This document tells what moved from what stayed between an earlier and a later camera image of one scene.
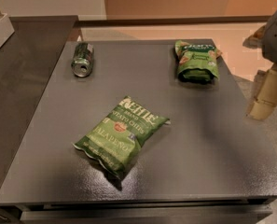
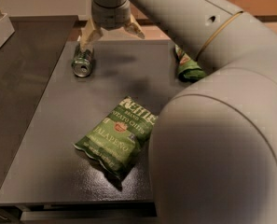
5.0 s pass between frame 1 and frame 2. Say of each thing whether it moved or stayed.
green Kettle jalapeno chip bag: stayed
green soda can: stayed
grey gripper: moved
